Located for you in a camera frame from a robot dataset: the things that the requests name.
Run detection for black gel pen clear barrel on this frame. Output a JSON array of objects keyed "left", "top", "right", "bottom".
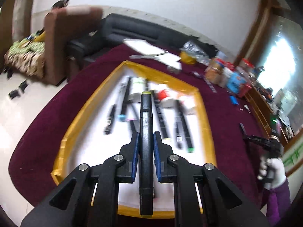
[{"left": 104, "top": 104, "right": 117, "bottom": 135}]

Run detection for black marker green cap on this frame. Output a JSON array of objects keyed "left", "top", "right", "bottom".
[{"left": 175, "top": 100, "right": 194, "bottom": 153}]

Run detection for long black marker olive cap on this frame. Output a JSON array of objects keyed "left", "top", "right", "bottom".
[{"left": 139, "top": 91, "right": 154, "bottom": 216}]

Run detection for black marker light blue caps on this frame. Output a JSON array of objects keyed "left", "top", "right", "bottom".
[{"left": 116, "top": 76, "right": 132, "bottom": 122}]

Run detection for thin black fineliner pen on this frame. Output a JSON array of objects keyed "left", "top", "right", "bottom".
[{"left": 119, "top": 76, "right": 132, "bottom": 117}]

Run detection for black marker blue cap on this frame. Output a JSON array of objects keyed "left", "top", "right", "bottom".
[{"left": 175, "top": 121, "right": 183, "bottom": 149}]

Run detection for black marker yellow cap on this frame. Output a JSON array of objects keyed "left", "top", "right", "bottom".
[{"left": 151, "top": 90, "right": 169, "bottom": 139}]

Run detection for black marker pink caps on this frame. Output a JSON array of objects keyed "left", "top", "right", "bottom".
[{"left": 126, "top": 100, "right": 139, "bottom": 135}]

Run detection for purple sleeved forearm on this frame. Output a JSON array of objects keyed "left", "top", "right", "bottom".
[{"left": 266, "top": 179, "right": 291, "bottom": 226}]

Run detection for white gloved right hand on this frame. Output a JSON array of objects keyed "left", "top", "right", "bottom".
[{"left": 257, "top": 156, "right": 287, "bottom": 190}]

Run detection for wooden side cabinet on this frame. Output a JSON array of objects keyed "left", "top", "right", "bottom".
[{"left": 245, "top": 87, "right": 273, "bottom": 138}]

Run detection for blue battery pack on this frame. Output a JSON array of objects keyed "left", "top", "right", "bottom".
[{"left": 230, "top": 95, "right": 239, "bottom": 106}]

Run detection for pink cup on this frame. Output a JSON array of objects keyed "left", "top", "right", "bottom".
[{"left": 238, "top": 84, "right": 252, "bottom": 98}]

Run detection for yellow taped cardboard box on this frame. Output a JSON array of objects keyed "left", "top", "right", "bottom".
[{"left": 51, "top": 61, "right": 216, "bottom": 219}]

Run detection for blue labelled clear jar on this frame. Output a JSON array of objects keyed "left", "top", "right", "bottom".
[{"left": 226, "top": 71, "right": 246, "bottom": 94}]

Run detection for blue patterned pen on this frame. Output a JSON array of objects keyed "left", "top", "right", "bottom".
[{"left": 192, "top": 71, "right": 217, "bottom": 93}]

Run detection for white plastic tub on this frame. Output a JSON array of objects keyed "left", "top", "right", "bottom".
[{"left": 218, "top": 67, "right": 233, "bottom": 88}]

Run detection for brown jar of sticks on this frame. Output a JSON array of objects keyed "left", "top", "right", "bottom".
[{"left": 204, "top": 58, "right": 225, "bottom": 84}]

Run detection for yellow tape roll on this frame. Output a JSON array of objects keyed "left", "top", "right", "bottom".
[{"left": 179, "top": 51, "right": 196, "bottom": 65}]

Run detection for white power adapter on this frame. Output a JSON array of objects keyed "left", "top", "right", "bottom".
[{"left": 167, "top": 66, "right": 182, "bottom": 74}]

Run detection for patterned blanket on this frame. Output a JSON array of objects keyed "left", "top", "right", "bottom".
[{"left": 4, "top": 28, "right": 46, "bottom": 79}]

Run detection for white papers stack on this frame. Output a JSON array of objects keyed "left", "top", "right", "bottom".
[{"left": 123, "top": 38, "right": 182, "bottom": 70}]

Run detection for black leather sofa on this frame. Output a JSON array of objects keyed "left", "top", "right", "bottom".
[{"left": 65, "top": 13, "right": 218, "bottom": 61}]

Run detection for brown armchair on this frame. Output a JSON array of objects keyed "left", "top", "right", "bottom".
[{"left": 43, "top": 5, "right": 103, "bottom": 86}]

